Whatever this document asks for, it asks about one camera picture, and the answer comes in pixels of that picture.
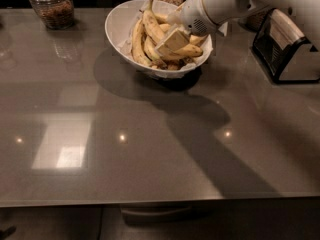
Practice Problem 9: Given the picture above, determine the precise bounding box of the long top yellow banana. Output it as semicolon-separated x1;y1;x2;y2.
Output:
142;0;203;60

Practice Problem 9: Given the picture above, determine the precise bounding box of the back yellow banana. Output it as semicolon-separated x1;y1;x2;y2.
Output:
155;13;167;24

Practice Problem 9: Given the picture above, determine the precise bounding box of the right yellow banana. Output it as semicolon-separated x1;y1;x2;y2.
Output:
189;35;206;46

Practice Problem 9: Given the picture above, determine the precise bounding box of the glass jar with nuts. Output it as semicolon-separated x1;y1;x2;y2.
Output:
245;11;267;31
29;0;74;30

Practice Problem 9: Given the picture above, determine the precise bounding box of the left glass jar with nuts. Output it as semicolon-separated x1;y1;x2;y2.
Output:
29;0;74;30

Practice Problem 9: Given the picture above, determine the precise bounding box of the white paper bowl liner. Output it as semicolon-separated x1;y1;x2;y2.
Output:
118;39;132;58

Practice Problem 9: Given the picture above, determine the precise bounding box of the right glass jar with nuts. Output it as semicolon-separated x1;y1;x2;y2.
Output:
245;11;267;31

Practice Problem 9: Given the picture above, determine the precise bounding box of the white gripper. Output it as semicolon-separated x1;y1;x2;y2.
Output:
155;0;217;56

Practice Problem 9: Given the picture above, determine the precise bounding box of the white standing sign card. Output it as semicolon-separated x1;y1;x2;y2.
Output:
214;22;228;37

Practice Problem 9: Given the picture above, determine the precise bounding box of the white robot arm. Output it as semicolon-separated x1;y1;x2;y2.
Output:
156;0;320;55

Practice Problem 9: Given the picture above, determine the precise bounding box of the left yellow banana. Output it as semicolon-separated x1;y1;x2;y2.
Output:
132;19;151;66

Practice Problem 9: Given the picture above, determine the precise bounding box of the white ceramic bowl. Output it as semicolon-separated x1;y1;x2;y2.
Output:
105;0;213;79

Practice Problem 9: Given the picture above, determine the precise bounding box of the small lower yellow banana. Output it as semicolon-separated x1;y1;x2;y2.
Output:
144;36;167;69

